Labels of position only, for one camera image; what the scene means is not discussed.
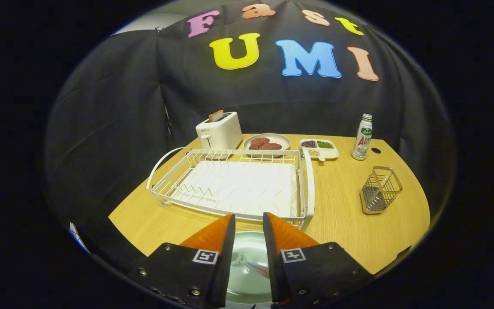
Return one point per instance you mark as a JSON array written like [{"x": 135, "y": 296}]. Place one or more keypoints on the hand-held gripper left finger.
[{"x": 225, "y": 262}]

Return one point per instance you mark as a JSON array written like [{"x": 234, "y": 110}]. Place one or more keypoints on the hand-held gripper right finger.
[{"x": 272, "y": 262}]

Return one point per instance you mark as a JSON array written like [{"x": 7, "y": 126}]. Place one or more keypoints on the light green plate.
[{"x": 249, "y": 244}]

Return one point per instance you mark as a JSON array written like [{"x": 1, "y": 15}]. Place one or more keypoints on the beige round plate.
[{"x": 279, "y": 138}]

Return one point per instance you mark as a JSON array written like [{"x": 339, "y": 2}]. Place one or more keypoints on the brown meat patty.
[
  {"x": 272, "y": 146},
  {"x": 259, "y": 142}
]

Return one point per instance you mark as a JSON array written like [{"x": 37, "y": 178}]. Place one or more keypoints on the white divided bean tray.
[{"x": 320, "y": 150}]

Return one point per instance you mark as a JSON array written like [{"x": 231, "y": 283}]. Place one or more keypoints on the white toaster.
[{"x": 221, "y": 133}]

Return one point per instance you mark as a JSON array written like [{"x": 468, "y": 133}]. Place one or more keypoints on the brown toast slice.
[{"x": 216, "y": 115}]

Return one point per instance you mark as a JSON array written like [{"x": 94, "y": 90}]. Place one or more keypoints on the white drink bottle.
[{"x": 362, "y": 139}]

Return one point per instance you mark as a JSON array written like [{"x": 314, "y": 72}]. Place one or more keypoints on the black backdrop cloth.
[{"x": 109, "y": 128}]

